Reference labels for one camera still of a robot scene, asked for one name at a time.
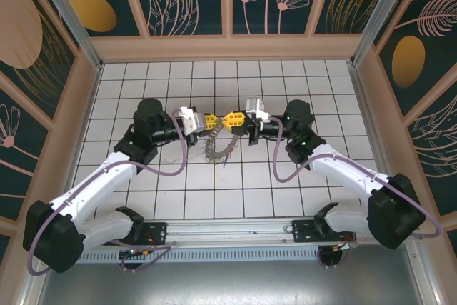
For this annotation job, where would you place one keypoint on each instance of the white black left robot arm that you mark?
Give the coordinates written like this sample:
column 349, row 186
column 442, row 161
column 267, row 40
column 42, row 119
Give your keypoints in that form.
column 93, row 187

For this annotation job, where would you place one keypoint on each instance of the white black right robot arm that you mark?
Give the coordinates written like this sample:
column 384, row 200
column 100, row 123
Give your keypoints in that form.
column 342, row 165

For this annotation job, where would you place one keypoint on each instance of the orange oval pink fern panel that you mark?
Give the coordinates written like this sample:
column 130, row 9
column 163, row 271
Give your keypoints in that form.
column 407, row 62

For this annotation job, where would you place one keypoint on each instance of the grey sheet metal panel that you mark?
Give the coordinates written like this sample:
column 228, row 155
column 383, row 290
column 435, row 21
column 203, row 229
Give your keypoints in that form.
column 228, row 283

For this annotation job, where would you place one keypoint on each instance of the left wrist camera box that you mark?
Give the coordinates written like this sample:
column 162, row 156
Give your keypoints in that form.
column 193, row 121

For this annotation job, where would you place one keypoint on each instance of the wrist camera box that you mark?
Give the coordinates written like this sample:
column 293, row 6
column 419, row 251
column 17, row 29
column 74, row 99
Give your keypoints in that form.
column 193, row 121
column 255, row 106

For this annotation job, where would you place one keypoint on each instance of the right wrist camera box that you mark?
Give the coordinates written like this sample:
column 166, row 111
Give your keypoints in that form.
column 255, row 106

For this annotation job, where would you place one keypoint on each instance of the aluminium side rail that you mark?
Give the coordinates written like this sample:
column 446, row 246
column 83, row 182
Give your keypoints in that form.
column 370, row 123

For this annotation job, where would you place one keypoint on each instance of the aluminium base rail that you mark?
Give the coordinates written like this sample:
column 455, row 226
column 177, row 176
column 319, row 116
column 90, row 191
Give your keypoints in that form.
column 228, row 230

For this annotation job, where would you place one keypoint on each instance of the orange oval wall panel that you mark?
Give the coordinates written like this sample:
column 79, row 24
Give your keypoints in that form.
column 93, row 12

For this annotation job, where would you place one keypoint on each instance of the aluminium corner post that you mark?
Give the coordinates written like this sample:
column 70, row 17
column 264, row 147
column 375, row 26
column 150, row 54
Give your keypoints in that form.
column 75, row 19
column 380, row 15

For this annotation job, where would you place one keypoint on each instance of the pink leaf outline wall panel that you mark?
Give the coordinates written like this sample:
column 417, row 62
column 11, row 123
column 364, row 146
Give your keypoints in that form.
column 435, row 155

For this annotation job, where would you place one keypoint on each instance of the dark teal framed wall panel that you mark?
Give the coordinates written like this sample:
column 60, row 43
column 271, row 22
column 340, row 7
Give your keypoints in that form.
column 3, row 248

